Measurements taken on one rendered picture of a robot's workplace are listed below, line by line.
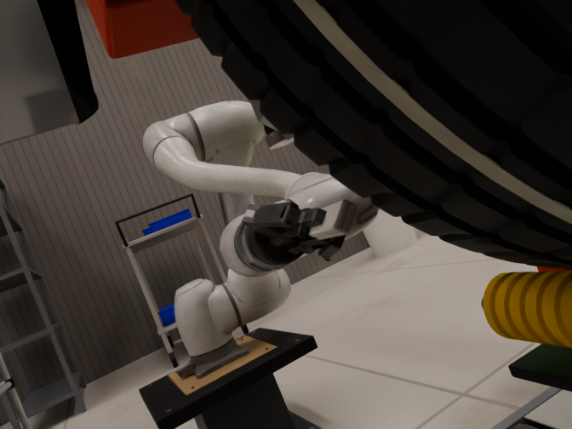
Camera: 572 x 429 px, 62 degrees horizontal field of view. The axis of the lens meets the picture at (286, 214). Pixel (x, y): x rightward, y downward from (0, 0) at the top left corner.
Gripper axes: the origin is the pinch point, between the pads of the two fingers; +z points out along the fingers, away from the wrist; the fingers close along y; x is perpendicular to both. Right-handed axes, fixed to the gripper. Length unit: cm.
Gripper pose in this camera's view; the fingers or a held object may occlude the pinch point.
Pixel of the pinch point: (331, 220)
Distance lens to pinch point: 47.0
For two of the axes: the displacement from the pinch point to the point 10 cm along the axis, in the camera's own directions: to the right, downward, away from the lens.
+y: -8.9, -4.0, -2.3
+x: 3.5, -9.1, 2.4
